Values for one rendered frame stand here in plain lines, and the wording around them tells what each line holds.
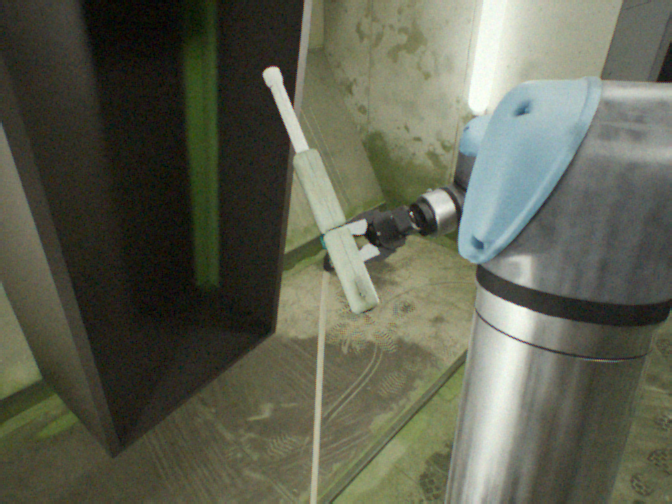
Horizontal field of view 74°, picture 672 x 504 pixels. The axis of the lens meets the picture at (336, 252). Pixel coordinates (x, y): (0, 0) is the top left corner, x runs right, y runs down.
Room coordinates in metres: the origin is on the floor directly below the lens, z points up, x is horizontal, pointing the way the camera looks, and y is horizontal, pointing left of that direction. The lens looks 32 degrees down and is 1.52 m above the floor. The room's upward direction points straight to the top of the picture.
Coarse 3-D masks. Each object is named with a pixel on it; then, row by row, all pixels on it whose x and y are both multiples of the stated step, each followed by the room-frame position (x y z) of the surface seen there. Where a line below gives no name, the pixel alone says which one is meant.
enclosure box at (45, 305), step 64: (0, 0) 0.91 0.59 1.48; (64, 0) 1.00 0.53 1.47; (128, 0) 1.10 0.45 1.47; (192, 0) 1.24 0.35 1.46; (256, 0) 1.13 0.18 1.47; (0, 64) 0.58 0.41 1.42; (64, 64) 0.99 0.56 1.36; (128, 64) 1.10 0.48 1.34; (192, 64) 1.25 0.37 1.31; (256, 64) 1.15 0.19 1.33; (0, 128) 0.58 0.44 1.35; (64, 128) 0.98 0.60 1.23; (128, 128) 1.11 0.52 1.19; (192, 128) 1.26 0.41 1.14; (256, 128) 1.16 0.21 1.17; (0, 192) 0.66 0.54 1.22; (64, 192) 0.98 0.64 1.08; (128, 192) 1.11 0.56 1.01; (192, 192) 1.28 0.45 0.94; (256, 192) 1.18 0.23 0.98; (0, 256) 0.78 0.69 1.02; (64, 256) 0.97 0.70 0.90; (128, 256) 1.11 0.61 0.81; (192, 256) 1.30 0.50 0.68; (256, 256) 1.20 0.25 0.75; (64, 320) 0.63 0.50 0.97; (128, 320) 1.11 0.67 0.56; (192, 320) 1.17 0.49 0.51; (256, 320) 1.21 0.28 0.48; (64, 384) 0.77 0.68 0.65; (128, 384) 0.91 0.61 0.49; (192, 384) 0.93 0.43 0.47
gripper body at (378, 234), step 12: (420, 204) 0.79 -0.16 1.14; (384, 216) 0.76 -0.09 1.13; (420, 216) 0.78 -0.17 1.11; (372, 228) 0.74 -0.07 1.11; (384, 228) 0.74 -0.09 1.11; (396, 228) 0.74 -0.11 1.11; (432, 228) 0.76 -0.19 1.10; (372, 240) 0.77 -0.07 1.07; (384, 240) 0.72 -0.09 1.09; (396, 240) 0.73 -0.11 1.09
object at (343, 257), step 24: (264, 72) 0.89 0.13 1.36; (288, 120) 0.83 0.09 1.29; (312, 168) 0.76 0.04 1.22; (312, 192) 0.73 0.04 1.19; (336, 216) 0.70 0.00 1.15; (336, 240) 0.67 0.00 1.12; (336, 264) 0.65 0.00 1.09; (360, 264) 0.65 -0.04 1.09; (360, 288) 0.61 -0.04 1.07; (360, 312) 0.60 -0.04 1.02
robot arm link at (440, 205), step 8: (432, 192) 0.81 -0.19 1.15; (440, 192) 0.80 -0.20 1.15; (416, 200) 0.82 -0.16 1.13; (424, 200) 0.79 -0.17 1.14; (432, 200) 0.78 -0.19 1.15; (440, 200) 0.78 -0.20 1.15; (448, 200) 0.78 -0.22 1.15; (432, 208) 0.77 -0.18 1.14; (440, 208) 0.77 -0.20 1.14; (448, 208) 0.77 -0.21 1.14; (432, 216) 0.77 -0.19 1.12; (440, 216) 0.76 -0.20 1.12; (448, 216) 0.76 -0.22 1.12; (456, 216) 0.77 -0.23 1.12; (440, 224) 0.75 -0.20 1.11; (448, 224) 0.76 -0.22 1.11; (456, 224) 0.77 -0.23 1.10; (440, 232) 0.76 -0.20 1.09; (448, 232) 0.78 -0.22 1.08
